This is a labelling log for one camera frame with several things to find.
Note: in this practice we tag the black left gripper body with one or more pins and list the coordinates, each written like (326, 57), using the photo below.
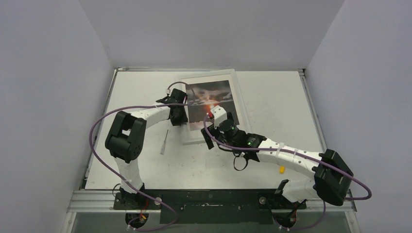
(181, 118)

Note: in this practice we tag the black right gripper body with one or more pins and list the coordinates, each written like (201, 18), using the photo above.
(209, 140)

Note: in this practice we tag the clear handle screwdriver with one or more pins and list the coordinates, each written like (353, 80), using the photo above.
(162, 152)

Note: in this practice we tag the white picture frame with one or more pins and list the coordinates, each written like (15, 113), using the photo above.
(206, 90)

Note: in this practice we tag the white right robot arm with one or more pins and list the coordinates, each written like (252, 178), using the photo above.
(328, 177)

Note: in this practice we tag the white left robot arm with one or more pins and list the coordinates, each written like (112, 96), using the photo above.
(126, 136)

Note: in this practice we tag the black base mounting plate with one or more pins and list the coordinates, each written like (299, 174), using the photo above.
(216, 206)

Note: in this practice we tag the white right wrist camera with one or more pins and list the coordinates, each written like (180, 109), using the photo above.
(218, 115)

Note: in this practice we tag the yellow handle screwdriver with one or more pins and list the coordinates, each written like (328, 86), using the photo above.
(281, 169)

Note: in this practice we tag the aluminium table front rail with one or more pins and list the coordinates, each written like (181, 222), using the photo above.
(102, 201)

